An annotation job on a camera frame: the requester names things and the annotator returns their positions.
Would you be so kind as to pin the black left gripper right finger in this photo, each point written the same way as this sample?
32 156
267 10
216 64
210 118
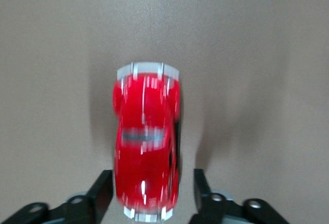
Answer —
205 206

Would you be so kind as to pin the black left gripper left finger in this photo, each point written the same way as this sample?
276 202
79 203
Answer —
100 195

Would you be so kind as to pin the red beetle toy car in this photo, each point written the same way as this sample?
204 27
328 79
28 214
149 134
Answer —
146 141

